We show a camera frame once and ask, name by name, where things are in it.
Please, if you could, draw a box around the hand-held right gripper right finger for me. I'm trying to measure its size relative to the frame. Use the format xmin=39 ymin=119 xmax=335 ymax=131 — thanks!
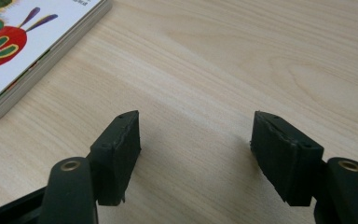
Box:
xmin=250 ymin=110 xmax=324 ymax=207

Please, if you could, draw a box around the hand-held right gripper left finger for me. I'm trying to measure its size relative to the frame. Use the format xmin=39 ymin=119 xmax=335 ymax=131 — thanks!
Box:
xmin=89 ymin=109 xmax=143 ymax=207

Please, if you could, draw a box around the white caterpillar board book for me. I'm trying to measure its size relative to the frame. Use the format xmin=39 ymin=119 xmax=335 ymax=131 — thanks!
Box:
xmin=0 ymin=0 xmax=113 ymax=126

